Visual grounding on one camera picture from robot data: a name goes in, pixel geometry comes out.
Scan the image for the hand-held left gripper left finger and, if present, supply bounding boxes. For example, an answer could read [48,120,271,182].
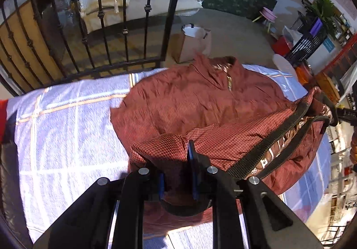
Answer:
[33,167,166,249]

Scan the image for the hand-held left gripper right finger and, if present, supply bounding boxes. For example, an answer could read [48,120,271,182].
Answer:
[187,140,324,249]

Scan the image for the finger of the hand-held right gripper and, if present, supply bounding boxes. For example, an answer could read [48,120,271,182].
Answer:
[330,104,357,127]

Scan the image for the maroon quilted jacket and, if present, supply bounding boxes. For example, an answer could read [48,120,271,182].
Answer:
[110,54,334,231]

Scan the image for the person's right forearm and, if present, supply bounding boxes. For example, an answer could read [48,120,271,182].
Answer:
[349,132,357,166]

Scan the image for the wooden box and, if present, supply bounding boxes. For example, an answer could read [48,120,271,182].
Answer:
[315,72,341,105]

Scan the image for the orange plastic basket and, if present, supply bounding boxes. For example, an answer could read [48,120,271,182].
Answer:
[296,65,313,85]

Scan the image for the white round stool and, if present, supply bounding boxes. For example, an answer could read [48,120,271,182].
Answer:
[273,54,299,78]

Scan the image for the black iron rack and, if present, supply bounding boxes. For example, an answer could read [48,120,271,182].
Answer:
[283,17,329,66]

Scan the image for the red plastic bucket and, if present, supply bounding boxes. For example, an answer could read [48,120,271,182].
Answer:
[272,35,294,57]

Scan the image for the blue plaid bedsheet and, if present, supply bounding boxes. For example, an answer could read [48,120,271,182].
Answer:
[6,63,332,249]

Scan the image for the green potted plant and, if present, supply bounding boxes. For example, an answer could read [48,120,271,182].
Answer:
[305,0,340,41]

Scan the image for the pink stool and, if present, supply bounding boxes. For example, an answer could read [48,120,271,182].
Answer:
[252,7,278,33]

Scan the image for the brown paper bag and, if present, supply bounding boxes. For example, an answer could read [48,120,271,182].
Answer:
[171,24,212,64]

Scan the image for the black iron railing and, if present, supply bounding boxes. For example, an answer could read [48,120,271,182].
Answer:
[0,0,191,96]

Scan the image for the beige blanket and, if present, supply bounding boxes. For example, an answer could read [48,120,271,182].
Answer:
[83,0,142,33]

